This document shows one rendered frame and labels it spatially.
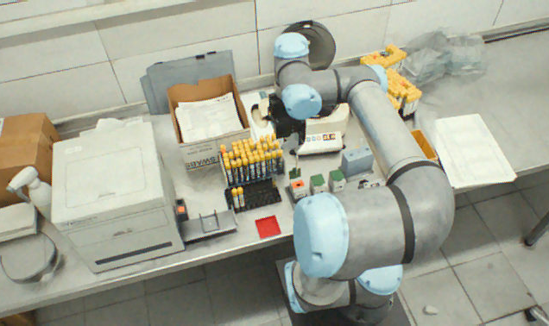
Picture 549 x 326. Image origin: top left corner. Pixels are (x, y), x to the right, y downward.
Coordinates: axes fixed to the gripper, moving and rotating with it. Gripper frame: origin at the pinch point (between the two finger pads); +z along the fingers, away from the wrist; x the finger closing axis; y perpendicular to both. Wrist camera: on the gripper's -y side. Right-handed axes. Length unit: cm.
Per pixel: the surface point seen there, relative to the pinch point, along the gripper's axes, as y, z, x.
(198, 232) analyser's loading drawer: 32.9, 22.8, 4.5
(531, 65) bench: -114, 27, -29
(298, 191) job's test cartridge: 0.3, 20.1, 2.3
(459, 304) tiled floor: -74, 114, 29
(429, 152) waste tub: -45.5, 19.1, 2.5
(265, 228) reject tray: 13.0, 26.6, 7.5
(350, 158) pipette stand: -19.0, 16.9, -2.4
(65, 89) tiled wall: 65, 9, -58
